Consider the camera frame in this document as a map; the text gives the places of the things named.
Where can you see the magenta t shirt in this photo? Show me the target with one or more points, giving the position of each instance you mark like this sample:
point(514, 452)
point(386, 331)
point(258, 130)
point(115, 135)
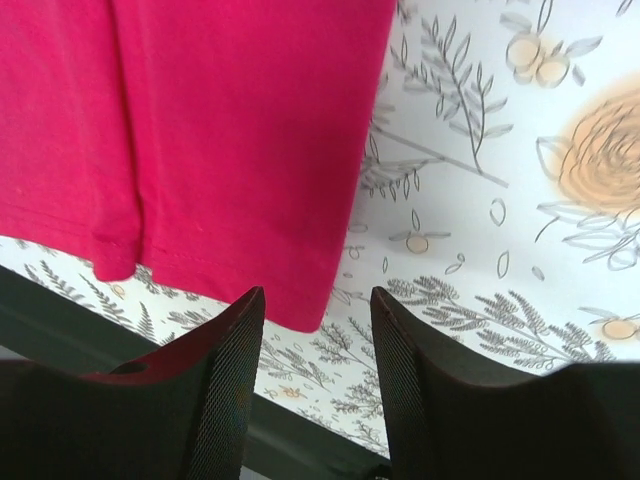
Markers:
point(217, 143)

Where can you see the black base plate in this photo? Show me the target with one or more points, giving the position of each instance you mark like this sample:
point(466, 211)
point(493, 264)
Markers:
point(41, 325)

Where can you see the floral patterned table mat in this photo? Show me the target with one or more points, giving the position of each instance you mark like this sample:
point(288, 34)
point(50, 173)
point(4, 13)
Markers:
point(498, 198)

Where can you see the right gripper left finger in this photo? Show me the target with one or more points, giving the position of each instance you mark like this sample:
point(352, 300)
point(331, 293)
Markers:
point(179, 412)

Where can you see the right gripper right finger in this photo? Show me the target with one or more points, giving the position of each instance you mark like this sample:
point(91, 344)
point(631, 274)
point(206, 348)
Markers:
point(451, 413)

